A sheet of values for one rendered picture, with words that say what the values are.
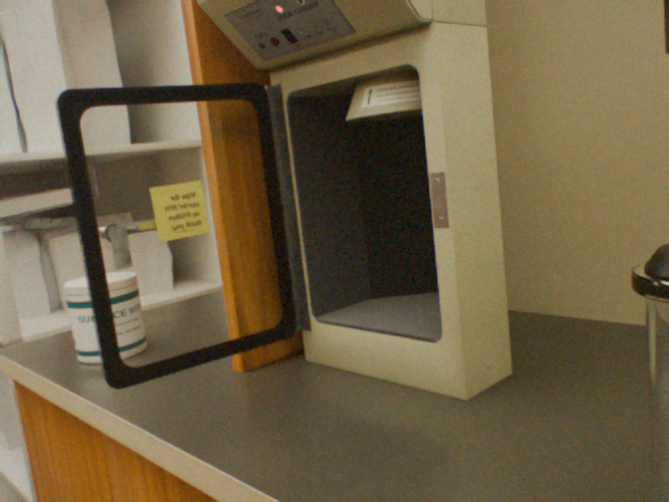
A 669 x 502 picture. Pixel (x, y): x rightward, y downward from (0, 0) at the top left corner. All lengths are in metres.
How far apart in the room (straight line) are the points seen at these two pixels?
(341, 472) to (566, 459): 0.23
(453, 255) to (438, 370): 0.16
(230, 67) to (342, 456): 0.61
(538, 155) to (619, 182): 0.15
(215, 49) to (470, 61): 0.40
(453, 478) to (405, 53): 0.49
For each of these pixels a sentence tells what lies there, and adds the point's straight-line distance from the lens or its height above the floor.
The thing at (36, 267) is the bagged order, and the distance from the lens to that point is 1.92.
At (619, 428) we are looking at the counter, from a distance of 0.78.
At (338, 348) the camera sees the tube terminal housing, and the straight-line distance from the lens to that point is 0.98.
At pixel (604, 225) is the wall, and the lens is 1.17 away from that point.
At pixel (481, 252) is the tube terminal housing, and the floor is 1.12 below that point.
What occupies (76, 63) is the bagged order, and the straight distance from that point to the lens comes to 2.04.
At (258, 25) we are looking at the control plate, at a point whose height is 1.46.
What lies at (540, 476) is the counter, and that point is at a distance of 0.68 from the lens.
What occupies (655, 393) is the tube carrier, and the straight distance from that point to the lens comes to 0.50.
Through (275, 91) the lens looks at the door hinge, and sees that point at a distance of 1.00.
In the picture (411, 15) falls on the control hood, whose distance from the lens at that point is 0.77.
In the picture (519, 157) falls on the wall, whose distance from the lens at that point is 1.23.
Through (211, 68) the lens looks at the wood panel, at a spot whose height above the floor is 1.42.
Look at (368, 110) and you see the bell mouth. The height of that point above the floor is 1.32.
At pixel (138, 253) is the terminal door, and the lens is 0.89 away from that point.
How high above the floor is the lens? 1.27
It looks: 9 degrees down
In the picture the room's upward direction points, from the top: 7 degrees counter-clockwise
